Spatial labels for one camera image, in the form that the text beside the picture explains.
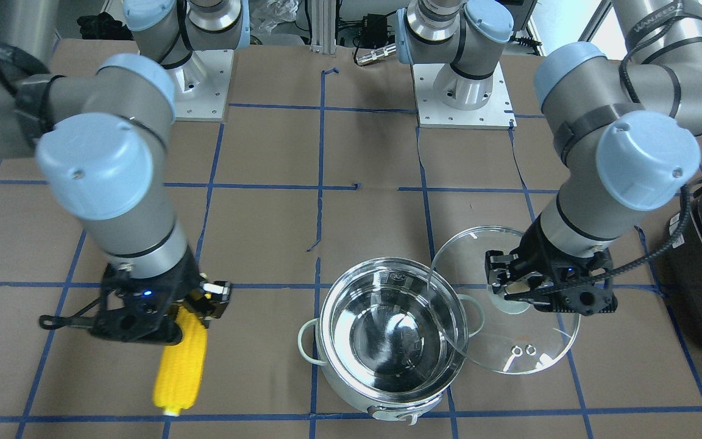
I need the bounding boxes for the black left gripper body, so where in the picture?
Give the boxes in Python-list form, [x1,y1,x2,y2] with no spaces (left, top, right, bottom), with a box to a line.
[493,235,618,316]

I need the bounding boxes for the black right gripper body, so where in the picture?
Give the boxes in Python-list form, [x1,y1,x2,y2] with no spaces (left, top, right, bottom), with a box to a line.
[39,248,205,345]

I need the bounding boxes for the glass pot lid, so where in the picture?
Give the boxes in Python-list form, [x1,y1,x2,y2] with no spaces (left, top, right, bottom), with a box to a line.
[431,226,581,374]

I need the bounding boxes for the yellow corn cob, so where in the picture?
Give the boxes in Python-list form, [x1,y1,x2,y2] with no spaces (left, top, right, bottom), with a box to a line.
[152,306,207,416]

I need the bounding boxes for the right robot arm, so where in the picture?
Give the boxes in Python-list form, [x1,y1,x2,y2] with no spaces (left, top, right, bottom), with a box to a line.
[0,1,250,345]

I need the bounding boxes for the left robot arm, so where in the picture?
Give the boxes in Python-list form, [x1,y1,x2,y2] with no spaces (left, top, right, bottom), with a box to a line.
[484,1,702,316]

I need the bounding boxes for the pale green pot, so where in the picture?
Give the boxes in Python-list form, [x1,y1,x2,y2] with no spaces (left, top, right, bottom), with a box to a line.
[296,257,485,425]

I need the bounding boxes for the black power adapter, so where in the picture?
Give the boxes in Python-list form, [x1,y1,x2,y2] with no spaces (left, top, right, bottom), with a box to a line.
[353,13,390,48]

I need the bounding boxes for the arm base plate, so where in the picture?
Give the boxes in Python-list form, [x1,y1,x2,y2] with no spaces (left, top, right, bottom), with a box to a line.
[167,49,236,122]
[412,63,517,130]

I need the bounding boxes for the silver cable connector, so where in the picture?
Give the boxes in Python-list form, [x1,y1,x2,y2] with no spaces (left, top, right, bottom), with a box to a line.
[353,43,397,66]

